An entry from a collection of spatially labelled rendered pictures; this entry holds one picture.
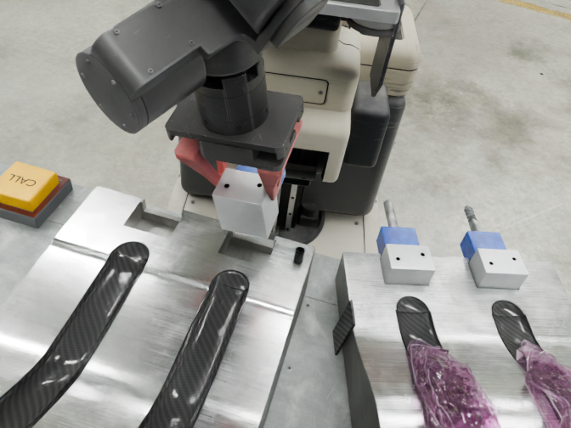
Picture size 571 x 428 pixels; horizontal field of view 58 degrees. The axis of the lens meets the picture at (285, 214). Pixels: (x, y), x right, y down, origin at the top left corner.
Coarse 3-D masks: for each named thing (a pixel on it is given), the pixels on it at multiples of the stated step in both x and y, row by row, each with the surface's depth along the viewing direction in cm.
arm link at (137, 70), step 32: (160, 0) 30; (192, 0) 30; (224, 0) 31; (288, 0) 28; (320, 0) 28; (128, 32) 29; (160, 32) 29; (192, 32) 30; (224, 32) 31; (288, 32) 29; (96, 64) 30; (128, 64) 28; (160, 64) 29; (192, 64) 32; (96, 96) 33; (128, 96) 29; (160, 96) 31; (128, 128) 33
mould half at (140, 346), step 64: (64, 256) 51; (192, 256) 53; (0, 320) 46; (64, 320) 47; (128, 320) 47; (192, 320) 48; (256, 320) 49; (0, 384) 41; (128, 384) 43; (256, 384) 45
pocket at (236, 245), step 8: (232, 232) 57; (224, 240) 55; (232, 240) 58; (240, 240) 57; (248, 240) 57; (256, 240) 57; (224, 248) 56; (232, 248) 58; (240, 248) 58; (248, 248) 58; (256, 248) 57; (264, 248) 57; (272, 248) 57; (232, 256) 57; (240, 256) 57; (248, 256) 57; (256, 256) 57; (264, 256) 57; (264, 264) 56
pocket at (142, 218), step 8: (144, 200) 58; (136, 208) 57; (144, 208) 59; (136, 216) 58; (144, 216) 59; (152, 216) 59; (160, 216) 58; (168, 216) 58; (128, 224) 56; (136, 224) 58; (144, 224) 59; (152, 224) 59; (160, 224) 59; (168, 224) 59; (176, 224) 58; (152, 232) 58; (160, 232) 58; (168, 232) 58
